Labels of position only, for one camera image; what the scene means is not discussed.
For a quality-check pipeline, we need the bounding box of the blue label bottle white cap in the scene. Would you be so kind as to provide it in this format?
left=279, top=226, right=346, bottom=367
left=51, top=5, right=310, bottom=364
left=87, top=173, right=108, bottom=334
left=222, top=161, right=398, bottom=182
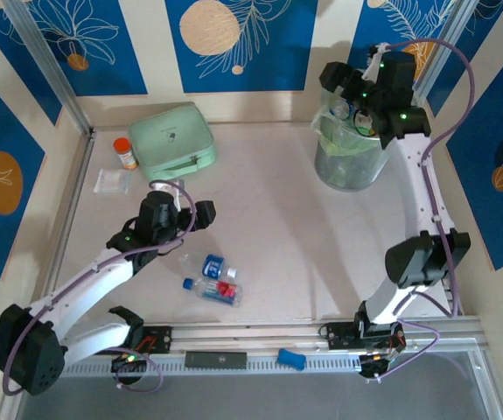
left=327, top=98, right=353, bottom=119
left=178, top=253, right=239, bottom=280

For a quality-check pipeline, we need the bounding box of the clear bin with green liner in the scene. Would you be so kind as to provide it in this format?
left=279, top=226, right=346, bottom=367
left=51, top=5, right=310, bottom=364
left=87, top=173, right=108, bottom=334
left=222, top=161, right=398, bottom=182
left=311, top=87, right=418, bottom=193

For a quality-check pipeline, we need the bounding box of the small clear plastic packet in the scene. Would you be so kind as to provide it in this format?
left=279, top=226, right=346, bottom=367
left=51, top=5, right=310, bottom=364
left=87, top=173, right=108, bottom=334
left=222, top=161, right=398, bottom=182
left=93, top=168, right=132, bottom=195

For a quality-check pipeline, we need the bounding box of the red blue label bottle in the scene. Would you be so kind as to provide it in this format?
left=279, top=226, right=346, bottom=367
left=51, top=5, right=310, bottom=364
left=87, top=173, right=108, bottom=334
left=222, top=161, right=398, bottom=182
left=182, top=276, right=243, bottom=309

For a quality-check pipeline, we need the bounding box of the orange lid pill bottle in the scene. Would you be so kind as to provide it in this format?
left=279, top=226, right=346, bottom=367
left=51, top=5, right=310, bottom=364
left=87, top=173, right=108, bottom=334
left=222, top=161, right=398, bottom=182
left=113, top=136, right=139, bottom=171

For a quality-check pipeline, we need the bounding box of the mint green zip pouch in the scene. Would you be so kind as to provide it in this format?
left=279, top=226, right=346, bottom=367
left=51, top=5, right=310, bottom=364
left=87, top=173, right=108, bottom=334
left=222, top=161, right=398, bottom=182
left=127, top=101, right=217, bottom=184

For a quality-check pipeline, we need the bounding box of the black rectangular bar device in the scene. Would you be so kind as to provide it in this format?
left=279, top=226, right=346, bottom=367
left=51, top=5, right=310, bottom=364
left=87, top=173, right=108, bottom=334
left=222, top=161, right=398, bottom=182
left=184, top=350, right=248, bottom=368

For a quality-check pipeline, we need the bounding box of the left controller board green light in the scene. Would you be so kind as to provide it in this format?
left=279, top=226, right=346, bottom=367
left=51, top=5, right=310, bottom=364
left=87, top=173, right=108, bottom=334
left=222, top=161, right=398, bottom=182
left=110, top=352, right=147, bottom=386

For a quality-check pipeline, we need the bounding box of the blue bone-shaped object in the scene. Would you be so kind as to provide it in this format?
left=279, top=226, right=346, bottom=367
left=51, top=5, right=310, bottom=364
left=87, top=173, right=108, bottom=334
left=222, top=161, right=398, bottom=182
left=276, top=347, right=308, bottom=373

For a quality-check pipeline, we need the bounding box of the right controller board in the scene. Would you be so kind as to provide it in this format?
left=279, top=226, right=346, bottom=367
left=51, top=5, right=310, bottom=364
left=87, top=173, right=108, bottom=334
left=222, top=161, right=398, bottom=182
left=358, top=349, right=408, bottom=384

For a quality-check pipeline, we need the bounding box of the aluminium frame post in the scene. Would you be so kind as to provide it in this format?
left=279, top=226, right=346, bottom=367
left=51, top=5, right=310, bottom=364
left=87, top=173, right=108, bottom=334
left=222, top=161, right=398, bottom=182
left=1, top=0, right=97, bottom=137
left=410, top=0, right=479, bottom=106

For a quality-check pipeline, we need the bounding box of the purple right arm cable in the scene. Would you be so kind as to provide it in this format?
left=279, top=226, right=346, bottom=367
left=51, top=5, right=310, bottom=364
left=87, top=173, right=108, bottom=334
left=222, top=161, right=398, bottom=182
left=384, top=38, right=476, bottom=385

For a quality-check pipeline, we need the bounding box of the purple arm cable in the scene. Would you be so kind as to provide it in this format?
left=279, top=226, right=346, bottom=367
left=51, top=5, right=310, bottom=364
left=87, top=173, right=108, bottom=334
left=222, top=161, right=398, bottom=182
left=384, top=38, right=476, bottom=385
left=2, top=178, right=202, bottom=397

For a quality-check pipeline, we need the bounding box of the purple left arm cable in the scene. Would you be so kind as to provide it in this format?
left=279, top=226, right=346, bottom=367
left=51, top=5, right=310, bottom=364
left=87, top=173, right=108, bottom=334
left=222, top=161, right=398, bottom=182
left=2, top=178, right=202, bottom=397

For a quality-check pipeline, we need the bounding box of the aluminium side rail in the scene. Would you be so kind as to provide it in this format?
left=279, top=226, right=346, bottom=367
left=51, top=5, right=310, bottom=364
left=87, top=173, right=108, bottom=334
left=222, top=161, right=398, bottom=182
left=0, top=130, right=97, bottom=420
left=402, top=146, right=466, bottom=316

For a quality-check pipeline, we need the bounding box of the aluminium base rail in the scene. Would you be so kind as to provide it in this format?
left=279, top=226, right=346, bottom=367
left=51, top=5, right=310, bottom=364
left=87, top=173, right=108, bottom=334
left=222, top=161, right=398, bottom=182
left=8, top=317, right=491, bottom=351

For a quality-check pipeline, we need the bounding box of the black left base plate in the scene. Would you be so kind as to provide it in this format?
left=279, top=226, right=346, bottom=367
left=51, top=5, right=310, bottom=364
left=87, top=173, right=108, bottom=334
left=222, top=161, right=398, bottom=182
left=136, top=325, right=174, bottom=354

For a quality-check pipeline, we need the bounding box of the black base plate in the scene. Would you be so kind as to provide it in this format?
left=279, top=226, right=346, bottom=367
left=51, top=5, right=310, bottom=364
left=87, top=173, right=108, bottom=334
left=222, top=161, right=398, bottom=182
left=136, top=325, right=174, bottom=354
left=325, top=322, right=406, bottom=351

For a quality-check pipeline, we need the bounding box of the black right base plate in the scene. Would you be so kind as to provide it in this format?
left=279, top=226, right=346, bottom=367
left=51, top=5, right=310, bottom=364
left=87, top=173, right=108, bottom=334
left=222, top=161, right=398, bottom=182
left=325, top=322, right=406, bottom=351

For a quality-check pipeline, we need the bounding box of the grey slotted cable duct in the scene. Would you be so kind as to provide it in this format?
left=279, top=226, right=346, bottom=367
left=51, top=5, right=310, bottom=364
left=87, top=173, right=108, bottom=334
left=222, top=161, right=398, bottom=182
left=27, top=353, right=482, bottom=378

